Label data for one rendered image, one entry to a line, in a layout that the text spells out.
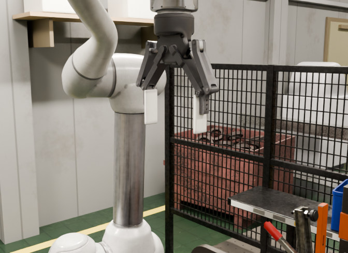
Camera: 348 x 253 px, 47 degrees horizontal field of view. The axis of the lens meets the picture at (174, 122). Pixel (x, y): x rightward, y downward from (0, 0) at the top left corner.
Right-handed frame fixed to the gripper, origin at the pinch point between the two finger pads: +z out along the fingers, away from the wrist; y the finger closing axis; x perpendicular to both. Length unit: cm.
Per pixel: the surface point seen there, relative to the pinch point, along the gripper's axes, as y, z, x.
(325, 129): -133, 65, 347
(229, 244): -55, 76, 89
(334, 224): 3, 41, 69
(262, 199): -29, 43, 77
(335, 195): 2, 31, 69
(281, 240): 3.9, 34.8, 35.0
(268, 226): 0.0, 32.0, 34.9
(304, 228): 10.4, 29.1, 34.6
